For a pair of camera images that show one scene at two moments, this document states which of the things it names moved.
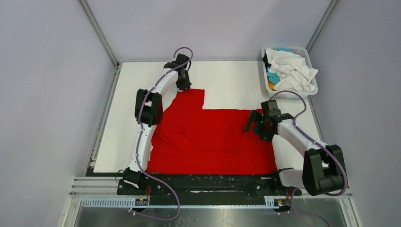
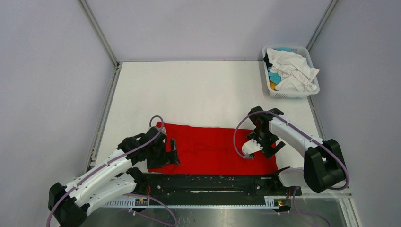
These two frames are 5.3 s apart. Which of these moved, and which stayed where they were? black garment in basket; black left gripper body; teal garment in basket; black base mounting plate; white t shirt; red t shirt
Moved: black left gripper body; red t shirt
Stayed: black base mounting plate; black garment in basket; white t shirt; teal garment in basket
